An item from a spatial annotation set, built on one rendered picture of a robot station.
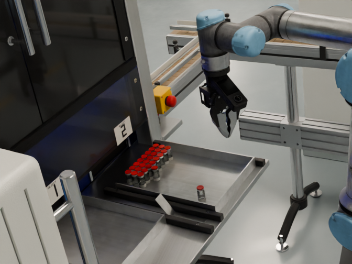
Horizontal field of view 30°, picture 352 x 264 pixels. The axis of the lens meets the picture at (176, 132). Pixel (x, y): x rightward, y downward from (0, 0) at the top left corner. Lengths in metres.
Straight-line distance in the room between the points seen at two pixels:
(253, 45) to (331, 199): 1.82
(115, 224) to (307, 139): 1.26
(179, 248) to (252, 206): 1.61
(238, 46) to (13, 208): 0.88
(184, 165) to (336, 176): 1.56
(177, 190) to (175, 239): 0.22
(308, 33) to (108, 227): 0.76
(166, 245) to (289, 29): 0.65
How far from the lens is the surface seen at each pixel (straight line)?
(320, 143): 2.87
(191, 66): 2.60
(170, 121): 2.33
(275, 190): 3.42
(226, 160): 2.06
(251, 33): 1.62
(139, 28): 2.05
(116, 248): 1.79
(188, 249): 1.74
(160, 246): 1.77
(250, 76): 4.61
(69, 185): 1.00
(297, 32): 1.66
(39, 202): 0.94
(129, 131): 2.06
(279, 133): 2.93
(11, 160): 0.93
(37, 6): 1.62
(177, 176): 2.02
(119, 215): 1.91
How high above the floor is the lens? 1.99
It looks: 30 degrees down
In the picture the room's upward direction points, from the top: 10 degrees counter-clockwise
